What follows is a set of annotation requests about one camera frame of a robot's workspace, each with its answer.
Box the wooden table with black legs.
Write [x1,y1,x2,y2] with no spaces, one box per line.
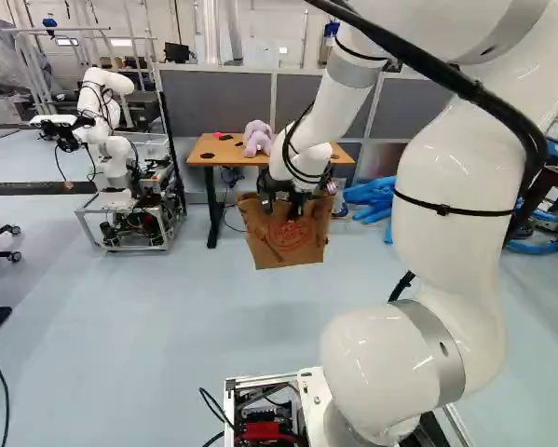
[185,132,357,251]

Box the purple plush toy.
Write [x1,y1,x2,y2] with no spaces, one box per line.
[242,119,275,158]

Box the white robot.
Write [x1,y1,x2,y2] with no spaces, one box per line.
[29,67,188,254]

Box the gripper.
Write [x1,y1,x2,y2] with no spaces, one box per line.
[256,168,332,220]

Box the black office chair base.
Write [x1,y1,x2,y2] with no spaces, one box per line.
[0,223,22,263]

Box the brown paper bag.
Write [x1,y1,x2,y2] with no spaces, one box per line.
[237,179,335,271]

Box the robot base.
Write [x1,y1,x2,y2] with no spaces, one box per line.
[224,366,475,447]

